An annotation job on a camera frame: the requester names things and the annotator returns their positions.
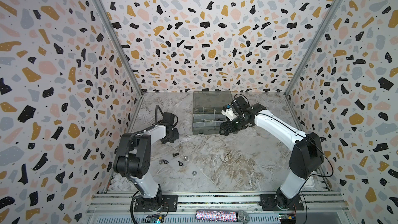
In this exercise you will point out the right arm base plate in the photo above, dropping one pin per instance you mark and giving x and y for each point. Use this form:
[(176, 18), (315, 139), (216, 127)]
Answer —
[(275, 202)]

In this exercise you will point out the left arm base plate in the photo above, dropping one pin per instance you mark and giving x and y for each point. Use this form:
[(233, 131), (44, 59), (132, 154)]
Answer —
[(167, 203)]

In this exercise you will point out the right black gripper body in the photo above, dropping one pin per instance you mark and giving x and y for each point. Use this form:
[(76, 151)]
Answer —
[(231, 124)]

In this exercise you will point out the white square clock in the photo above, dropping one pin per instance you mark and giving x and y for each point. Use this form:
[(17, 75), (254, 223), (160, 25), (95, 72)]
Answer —
[(310, 183)]

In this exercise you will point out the right corner aluminium post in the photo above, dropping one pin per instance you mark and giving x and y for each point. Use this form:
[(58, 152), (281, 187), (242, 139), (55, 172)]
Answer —
[(313, 44)]

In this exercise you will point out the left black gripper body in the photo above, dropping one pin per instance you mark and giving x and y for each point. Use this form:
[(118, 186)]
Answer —
[(173, 136)]

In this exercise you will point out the corner aluminium post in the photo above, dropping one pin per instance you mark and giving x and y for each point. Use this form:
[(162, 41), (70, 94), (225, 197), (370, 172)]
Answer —
[(313, 44), (115, 41)]

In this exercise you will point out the left corner aluminium post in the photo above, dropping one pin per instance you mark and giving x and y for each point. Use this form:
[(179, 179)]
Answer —
[(115, 41)]

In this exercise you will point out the aluminium front rail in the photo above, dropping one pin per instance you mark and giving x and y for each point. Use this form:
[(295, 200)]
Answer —
[(320, 207)]

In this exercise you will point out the clear plastic compartment organizer box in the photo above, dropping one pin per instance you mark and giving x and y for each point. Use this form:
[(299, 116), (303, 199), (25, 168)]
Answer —
[(207, 107)]

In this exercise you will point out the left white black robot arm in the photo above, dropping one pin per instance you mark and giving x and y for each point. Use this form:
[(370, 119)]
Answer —
[(133, 158)]

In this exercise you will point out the glitter handheld microphone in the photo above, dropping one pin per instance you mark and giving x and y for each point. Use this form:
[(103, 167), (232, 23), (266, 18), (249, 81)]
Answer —
[(222, 216)]

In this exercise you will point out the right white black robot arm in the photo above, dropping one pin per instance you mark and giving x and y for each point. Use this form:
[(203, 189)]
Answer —
[(306, 154)]

